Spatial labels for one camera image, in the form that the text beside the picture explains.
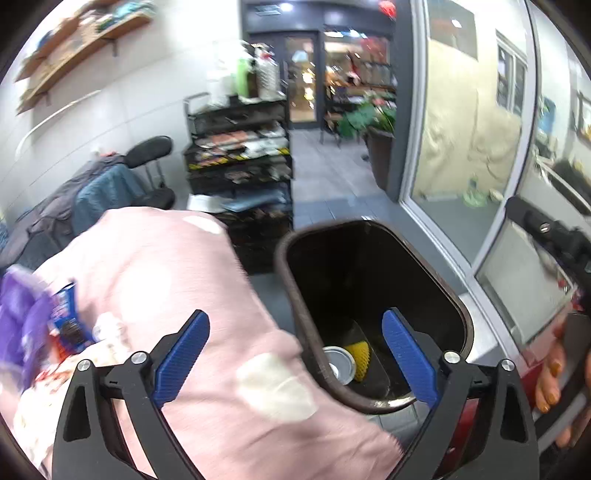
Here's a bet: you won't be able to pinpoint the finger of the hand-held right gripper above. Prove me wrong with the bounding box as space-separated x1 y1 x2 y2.
506 196 561 252

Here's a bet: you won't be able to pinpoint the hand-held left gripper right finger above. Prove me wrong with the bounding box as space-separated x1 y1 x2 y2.
381 308 540 480

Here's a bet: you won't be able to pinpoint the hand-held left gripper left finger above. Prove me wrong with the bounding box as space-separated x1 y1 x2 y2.
52 310 211 480

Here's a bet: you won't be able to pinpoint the dark brown trash bin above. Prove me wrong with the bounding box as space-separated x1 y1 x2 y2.
274 220 476 446

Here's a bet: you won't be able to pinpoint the blue snack packet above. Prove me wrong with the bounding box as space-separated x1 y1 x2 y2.
48 282 96 357

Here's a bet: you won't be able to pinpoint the person's right hand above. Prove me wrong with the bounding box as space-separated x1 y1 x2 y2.
534 318 591 448

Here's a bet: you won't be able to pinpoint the yellow foam fruit net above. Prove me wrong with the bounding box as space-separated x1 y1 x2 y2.
344 340 372 383

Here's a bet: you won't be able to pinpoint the small green item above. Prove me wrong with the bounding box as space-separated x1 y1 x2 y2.
463 174 486 207

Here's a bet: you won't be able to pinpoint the silver metal can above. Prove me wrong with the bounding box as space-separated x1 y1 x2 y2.
322 346 357 384

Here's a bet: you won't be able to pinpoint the pink white-dotted blanket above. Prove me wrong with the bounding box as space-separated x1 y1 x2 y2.
0 207 404 480

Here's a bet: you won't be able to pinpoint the grey framed glass partition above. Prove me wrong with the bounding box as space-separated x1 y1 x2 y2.
394 0 543 282

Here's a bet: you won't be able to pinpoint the white red printed wrapper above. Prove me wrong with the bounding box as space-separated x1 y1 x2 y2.
16 344 95 407

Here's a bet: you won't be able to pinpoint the white paper sheet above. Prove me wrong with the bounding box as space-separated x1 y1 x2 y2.
187 194 223 214

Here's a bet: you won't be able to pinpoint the brown planter pot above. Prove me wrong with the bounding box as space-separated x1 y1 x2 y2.
365 127 396 192

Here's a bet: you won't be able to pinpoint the purple snack packet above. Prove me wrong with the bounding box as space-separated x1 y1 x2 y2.
0 265 55 393

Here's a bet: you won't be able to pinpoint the green leafy plant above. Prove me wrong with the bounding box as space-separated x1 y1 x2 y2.
338 91 398 140

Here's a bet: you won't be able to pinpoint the black mesh storage cart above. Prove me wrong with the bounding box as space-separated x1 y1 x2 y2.
183 92 294 274

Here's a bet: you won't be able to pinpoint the grey bed blanket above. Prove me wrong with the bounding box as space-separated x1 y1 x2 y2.
7 156 126 243

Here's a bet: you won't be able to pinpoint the black chair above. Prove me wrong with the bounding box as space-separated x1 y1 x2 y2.
124 136 177 209

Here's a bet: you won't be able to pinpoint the bottles on cart top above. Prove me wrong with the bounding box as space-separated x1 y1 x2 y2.
207 48 238 99

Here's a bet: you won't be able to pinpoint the green pump bottle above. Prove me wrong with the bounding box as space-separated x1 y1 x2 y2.
236 55 254 100

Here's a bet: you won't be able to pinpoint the clear plastic pump bottle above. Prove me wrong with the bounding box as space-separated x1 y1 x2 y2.
255 46 283 100

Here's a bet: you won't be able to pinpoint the white curved wall rail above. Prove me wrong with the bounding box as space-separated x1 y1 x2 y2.
15 89 103 161

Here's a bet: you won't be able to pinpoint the wooden wall shelf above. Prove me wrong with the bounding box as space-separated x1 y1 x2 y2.
14 0 118 84
16 10 154 116

